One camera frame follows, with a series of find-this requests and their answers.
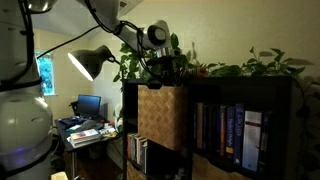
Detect green pothos plant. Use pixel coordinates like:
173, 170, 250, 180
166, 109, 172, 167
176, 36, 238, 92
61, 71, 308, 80
121, 45, 319, 180

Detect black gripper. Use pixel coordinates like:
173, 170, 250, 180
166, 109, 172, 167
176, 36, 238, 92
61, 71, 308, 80
146, 55, 186, 82

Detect white desk lamp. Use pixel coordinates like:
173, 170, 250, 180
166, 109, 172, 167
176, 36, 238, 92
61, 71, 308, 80
68, 45, 116, 81

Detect stack of books on desk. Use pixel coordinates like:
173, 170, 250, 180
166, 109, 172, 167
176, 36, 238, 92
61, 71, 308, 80
70, 129, 100, 148

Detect laptop computer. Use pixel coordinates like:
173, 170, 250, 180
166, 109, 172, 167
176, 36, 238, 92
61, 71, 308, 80
77, 94, 101, 118

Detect red white fuzzy sock pair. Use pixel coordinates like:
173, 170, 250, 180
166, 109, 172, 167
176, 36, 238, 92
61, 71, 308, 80
197, 67, 208, 78

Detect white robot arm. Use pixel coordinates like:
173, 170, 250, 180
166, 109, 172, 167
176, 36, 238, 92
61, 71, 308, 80
0, 0, 173, 180

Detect row of books lower left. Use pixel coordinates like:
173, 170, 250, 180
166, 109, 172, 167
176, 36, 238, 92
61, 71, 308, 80
127, 133, 148, 173

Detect books in upper right cube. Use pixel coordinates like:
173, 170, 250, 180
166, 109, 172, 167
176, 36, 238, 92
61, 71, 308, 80
192, 102, 273, 174

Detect window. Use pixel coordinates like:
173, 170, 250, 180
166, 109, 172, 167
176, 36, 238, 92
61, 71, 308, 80
35, 51, 55, 96

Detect dark cube shelf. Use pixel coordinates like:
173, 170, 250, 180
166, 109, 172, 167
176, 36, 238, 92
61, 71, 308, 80
123, 77, 295, 180

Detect woven basket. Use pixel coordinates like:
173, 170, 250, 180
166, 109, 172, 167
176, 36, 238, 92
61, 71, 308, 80
192, 153, 251, 180
138, 85, 187, 150

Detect dark desk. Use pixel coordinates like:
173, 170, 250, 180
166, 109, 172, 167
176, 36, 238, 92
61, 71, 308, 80
56, 116, 123, 180

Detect ceiling air vent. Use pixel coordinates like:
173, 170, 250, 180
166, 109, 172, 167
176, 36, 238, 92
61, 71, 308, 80
120, 1, 128, 8

